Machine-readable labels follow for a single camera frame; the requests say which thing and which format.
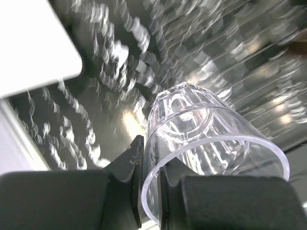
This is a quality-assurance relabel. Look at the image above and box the wire dish rack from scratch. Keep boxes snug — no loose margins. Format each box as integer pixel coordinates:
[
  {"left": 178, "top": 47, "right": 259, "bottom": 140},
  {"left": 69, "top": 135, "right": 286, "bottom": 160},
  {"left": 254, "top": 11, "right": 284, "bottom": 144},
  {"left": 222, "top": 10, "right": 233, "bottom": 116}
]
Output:
[{"left": 162, "top": 2, "right": 307, "bottom": 150}]

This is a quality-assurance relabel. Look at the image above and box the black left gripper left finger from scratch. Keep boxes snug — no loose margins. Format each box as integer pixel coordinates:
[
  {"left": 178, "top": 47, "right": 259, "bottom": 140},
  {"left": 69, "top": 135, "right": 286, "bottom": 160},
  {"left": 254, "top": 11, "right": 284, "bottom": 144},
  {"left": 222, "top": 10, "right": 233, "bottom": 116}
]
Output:
[{"left": 0, "top": 135, "right": 144, "bottom": 230}]

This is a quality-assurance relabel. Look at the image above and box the white board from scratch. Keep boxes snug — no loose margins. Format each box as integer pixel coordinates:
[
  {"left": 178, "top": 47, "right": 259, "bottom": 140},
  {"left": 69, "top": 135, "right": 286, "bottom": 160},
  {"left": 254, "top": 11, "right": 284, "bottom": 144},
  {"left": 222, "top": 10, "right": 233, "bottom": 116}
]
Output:
[{"left": 0, "top": 0, "right": 83, "bottom": 98}]

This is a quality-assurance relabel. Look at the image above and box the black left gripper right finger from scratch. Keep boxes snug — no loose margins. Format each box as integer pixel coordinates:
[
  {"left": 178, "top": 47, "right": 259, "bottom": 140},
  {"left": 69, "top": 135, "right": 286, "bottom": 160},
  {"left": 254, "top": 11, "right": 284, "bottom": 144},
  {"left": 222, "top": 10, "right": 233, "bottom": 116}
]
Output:
[{"left": 160, "top": 165, "right": 307, "bottom": 230}]

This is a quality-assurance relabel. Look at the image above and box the clear drinking glass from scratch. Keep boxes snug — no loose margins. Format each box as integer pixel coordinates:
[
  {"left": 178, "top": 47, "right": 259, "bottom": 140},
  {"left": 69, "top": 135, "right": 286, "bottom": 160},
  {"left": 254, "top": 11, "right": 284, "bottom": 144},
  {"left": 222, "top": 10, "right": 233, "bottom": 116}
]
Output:
[{"left": 141, "top": 82, "right": 290, "bottom": 223}]

